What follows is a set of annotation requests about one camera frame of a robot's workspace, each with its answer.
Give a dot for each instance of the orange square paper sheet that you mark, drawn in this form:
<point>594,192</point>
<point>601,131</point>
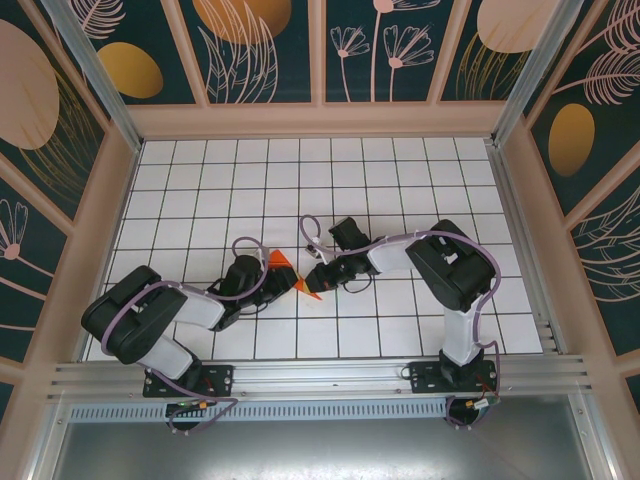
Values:
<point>280,259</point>

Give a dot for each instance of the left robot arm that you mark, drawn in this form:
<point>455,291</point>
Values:
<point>130,315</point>

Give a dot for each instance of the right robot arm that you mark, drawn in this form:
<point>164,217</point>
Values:
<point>450,270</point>

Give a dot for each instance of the grey metal sheet panel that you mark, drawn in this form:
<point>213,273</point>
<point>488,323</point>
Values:
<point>320,450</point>

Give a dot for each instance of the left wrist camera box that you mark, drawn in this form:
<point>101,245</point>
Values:
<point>259,252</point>

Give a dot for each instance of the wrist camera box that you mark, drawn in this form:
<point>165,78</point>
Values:
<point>259,252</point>
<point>315,251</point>

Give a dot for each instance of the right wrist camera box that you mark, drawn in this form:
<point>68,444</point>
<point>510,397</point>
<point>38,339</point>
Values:
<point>315,251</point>

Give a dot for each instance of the long aluminium mounting rail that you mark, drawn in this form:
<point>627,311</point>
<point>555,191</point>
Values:
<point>320,375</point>

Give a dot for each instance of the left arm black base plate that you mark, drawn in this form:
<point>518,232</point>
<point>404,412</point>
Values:
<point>215,380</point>

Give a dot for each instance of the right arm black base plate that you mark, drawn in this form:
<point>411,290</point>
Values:
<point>430,377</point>

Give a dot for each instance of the aluminium side rail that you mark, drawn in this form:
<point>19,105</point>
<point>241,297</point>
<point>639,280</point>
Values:
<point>525,225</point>

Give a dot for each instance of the aluminium corner post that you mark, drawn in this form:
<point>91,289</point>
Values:
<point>535,65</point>
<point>95,75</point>

